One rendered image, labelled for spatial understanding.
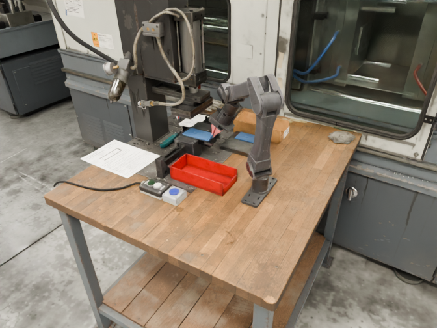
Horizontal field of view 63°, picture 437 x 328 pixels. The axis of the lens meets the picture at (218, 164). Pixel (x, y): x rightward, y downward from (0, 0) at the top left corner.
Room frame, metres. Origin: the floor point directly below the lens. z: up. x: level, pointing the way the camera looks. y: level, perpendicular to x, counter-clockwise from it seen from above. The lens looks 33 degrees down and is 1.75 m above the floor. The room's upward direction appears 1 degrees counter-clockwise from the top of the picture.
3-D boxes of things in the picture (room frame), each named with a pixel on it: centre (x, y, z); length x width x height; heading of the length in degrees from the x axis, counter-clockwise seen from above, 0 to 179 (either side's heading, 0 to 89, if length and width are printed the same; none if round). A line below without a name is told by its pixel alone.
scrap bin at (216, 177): (1.19, 0.06, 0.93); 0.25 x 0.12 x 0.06; 59
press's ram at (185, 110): (1.47, 0.17, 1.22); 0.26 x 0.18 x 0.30; 59
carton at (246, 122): (1.59, -0.22, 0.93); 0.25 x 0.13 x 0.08; 59
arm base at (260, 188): (1.11, -0.16, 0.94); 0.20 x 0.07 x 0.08; 149
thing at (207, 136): (1.41, 0.08, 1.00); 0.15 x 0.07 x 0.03; 60
